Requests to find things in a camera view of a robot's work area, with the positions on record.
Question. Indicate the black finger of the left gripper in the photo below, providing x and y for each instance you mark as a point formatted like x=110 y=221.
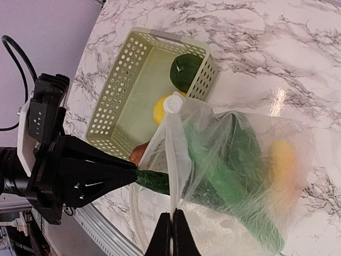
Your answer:
x=84 y=181
x=73 y=147

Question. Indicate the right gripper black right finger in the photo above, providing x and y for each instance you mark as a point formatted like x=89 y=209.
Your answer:
x=183 y=242

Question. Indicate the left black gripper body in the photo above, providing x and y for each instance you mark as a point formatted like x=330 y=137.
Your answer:
x=45 y=119

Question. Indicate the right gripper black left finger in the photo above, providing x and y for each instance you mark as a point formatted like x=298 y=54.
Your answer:
x=161 y=238

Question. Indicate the dark green cucumber toy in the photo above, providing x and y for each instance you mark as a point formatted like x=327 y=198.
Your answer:
x=214 y=161

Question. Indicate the clear zip top bag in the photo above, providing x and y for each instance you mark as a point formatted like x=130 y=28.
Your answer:
x=214 y=229

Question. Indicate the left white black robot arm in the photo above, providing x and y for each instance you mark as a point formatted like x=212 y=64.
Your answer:
x=17 y=162

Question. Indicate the pale green perforated basket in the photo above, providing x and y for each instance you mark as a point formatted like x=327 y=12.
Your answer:
x=123 y=115

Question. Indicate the brown red potato toy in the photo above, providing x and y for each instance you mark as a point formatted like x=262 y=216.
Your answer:
x=137 y=153

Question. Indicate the yellow lemon toy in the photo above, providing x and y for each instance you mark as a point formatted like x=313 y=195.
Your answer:
x=167 y=104

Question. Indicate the green bell pepper toy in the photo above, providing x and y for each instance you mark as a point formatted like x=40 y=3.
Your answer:
x=183 y=71

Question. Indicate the front aluminium rail base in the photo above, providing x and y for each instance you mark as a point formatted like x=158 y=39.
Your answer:
x=102 y=228

